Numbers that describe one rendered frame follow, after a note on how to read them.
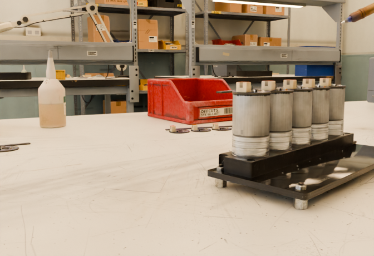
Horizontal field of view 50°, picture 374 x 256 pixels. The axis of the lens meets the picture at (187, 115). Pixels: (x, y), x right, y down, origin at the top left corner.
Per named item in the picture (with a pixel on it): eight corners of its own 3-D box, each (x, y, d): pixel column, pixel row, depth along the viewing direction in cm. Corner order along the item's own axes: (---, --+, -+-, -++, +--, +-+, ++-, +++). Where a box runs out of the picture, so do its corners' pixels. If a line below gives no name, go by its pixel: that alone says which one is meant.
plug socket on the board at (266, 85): (277, 90, 28) (277, 80, 28) (270, 90, 27) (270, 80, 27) (267, 89, 28) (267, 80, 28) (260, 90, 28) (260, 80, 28)
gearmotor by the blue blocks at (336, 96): (347, 143, 35) (350, 84, 34) (334, 148, 33) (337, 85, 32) (320, 140, 37) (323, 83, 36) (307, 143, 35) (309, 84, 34)
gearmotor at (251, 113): (276, 166, 27) (277, 89, 26) (254, 173, 25) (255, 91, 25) (246, 161, 29) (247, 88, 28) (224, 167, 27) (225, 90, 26)
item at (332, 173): (320, 150, 38) (321, 138, 38) (403, 163, 33) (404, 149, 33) (206, 186, 27) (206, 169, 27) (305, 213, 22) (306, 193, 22)
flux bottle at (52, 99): (70, 124, 55) (68, 50, 54) (58, 128, 52) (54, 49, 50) (48, 124, 56) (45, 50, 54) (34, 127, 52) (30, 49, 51)
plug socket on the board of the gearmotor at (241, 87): (253, 92, 26) (253, 82, 26) (245, 93, 25) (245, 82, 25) (243, 92, 26) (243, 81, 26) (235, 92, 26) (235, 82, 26)
